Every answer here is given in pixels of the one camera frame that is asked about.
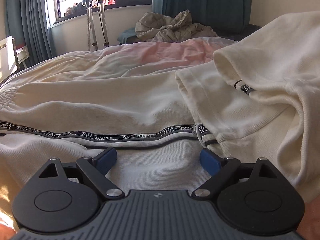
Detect white dresser desk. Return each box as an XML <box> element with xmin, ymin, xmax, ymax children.
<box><xmin>16</xmin><ymin>46</ymin><xmax>30</xmax><ymax>69</ymax></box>

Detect teal cloth on sofa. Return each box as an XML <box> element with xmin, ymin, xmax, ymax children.
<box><xmin>117</xmin><ymin>27</ymin><xmax>139</xmax><ymax>44</ymax></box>

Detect teal curtain near desk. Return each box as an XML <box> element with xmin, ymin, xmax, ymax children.
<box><xmin>5</xmin><ymin>0</ymin><xmax>56</xmax><ymax>67</ymax></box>

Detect beige quilted jacket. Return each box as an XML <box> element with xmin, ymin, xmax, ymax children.
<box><xmin>135</xmin><ymin>10</ymin><xmax>217</xmax><ymax>42</ymax></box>

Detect white wooden chair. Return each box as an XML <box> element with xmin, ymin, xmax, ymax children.
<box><xmin>0</xmin><ymin>36</ymin><xmax>20</xmax><ymax>82</ymax></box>

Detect cream sweatpants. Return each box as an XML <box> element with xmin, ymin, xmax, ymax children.
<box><xmin>1</xmin><ymin>11</ymin><xmax>319</xmax><ymax>217</ymax></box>

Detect garment steamer stand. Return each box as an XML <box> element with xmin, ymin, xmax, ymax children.
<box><xmin>79</xmin><ymin>0</ymin><xmax>112</xmax><ymax>52</ymax></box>

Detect pastel bed sheet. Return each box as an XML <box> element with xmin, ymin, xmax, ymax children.
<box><xmin>1</xmin><ymin>37</ymin><xmax>234</xmax><ymax>91</ymax></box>

